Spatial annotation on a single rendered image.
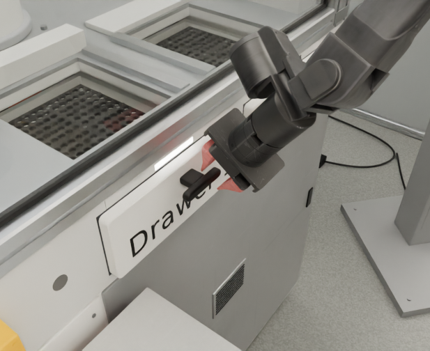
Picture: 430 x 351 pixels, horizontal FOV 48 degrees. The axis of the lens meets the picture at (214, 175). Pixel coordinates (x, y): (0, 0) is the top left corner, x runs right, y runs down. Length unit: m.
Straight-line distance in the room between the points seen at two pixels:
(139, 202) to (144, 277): 0.17
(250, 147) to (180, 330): 0.27
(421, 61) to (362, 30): 1.81
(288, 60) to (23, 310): 0.40
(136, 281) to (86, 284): 0.11
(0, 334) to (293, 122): 0.37
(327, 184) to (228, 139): 1.49
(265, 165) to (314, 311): 1.07
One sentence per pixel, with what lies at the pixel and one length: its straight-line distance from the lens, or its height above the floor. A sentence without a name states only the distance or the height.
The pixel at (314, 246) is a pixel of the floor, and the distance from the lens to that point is 1.82.
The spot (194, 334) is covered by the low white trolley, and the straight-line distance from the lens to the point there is 0.69.
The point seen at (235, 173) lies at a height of 0.95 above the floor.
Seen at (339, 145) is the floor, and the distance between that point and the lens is 2.31.
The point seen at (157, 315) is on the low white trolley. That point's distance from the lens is 0.71.
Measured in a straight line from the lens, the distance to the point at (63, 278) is 0.62.
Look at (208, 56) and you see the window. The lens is 0.69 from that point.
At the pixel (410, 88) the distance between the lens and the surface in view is 2.38.
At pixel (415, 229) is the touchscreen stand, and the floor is 0.12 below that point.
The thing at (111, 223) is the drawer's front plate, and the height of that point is 0.92.
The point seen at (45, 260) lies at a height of 0.92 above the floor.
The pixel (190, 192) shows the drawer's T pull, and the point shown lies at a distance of 0.64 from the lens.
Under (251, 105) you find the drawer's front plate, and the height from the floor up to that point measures 0.93.
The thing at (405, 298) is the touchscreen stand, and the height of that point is 0.03.
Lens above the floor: 1.35
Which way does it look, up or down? 41 degrees down
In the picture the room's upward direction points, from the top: straight up
